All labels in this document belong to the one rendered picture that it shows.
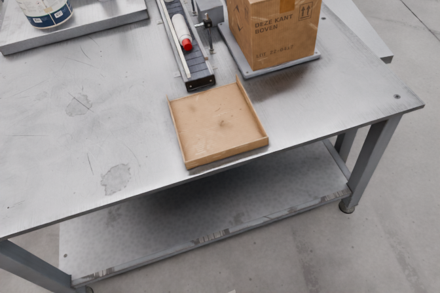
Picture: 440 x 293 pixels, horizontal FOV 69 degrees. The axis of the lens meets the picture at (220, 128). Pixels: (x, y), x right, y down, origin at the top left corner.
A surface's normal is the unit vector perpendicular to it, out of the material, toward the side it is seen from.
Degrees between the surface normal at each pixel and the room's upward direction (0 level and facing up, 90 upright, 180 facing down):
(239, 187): 1
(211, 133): 0
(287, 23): 90
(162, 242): 1
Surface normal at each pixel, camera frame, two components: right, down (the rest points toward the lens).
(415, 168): -0.11, -0.62
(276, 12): 0.27, 0.73
